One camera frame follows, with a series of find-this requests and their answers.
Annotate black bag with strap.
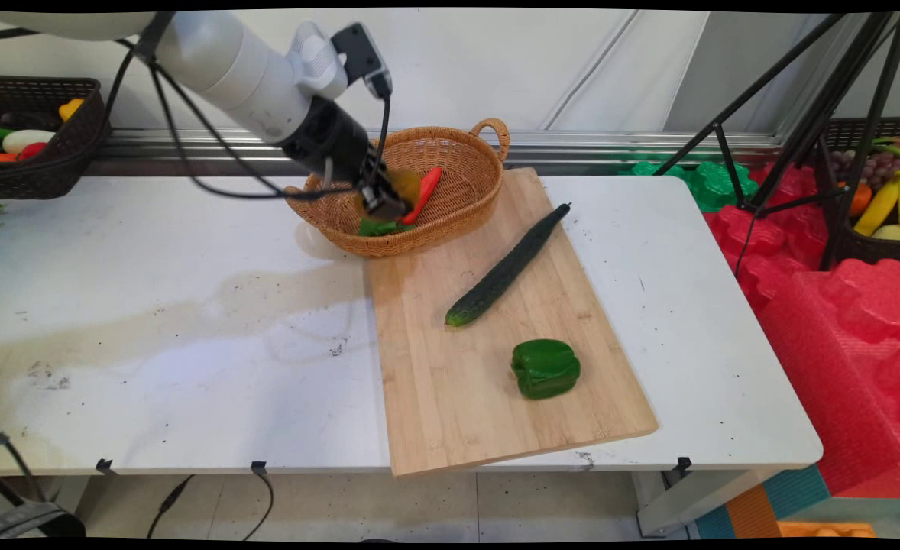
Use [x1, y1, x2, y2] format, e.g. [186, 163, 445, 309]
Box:
[0, 500, 87, 540]

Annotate green bell pepper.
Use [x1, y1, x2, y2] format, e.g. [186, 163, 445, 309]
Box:
[510, 338, 582, 400]

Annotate dark plastic basket of vegetables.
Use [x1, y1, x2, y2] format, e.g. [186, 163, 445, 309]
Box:
[0, 76, 112, 202]

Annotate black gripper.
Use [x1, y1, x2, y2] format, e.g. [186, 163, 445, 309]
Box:
[280, 96, 413, 220]

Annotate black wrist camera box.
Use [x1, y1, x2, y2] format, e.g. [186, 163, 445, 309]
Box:
[331, 22, 394, 101]

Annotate metal wall rail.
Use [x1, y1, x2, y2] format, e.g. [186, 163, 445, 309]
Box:
[83, 128, 785, 178]

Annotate blue and orange foam tiles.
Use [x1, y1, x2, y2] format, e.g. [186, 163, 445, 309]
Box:
[693, 464, 877, 539]

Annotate white radish toy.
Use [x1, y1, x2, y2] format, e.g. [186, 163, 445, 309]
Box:
[2, 129, 57, 154]

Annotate red chili pepper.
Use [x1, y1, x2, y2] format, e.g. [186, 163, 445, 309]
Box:
[400, 167, 444, 225]

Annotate dark plastic basket of fruit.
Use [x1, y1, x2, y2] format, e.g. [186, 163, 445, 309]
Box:
[823, 117, 900, 269]

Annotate long dark green cucumber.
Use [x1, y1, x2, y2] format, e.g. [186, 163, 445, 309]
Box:
[445, 202, 572, 328]

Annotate black hanging cable with plug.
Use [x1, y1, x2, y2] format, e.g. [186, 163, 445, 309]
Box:
[147, 474, 196, 540]

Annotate white table leg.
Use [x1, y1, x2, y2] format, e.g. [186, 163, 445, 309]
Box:
[632, 467, 773, 538]

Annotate large red foam mat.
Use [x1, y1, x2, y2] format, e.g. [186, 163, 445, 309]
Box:
[756, 258, 900, 499]

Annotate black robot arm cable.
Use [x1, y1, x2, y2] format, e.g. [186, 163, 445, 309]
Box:
[99, 31, 363, 201]

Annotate green foam mat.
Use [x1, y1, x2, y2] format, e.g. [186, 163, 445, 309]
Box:
[620, 160, 761, 214]

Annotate orange fruit with green leaves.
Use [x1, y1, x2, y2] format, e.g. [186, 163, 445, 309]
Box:
[357, 168, 422, 238]

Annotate purple grape bunch toy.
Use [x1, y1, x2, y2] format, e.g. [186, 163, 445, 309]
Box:
[832, 150, 900, 190]

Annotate black camera tripod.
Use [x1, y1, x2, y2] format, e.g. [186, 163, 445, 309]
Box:
[652, 11, 900, 273]

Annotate black camera cable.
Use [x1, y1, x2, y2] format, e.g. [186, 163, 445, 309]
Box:
[366, 93, 392, 188]

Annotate yellow banana toy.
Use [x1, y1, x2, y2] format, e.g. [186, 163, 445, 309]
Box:
[853, 170, 900, 238]

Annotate woven wicker basket with handles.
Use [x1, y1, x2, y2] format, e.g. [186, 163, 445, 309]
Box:
[283, 118, 511, 258]

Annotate bamboo cutting board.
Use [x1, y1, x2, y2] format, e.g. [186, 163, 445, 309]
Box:
[364, 167, 659, 478]

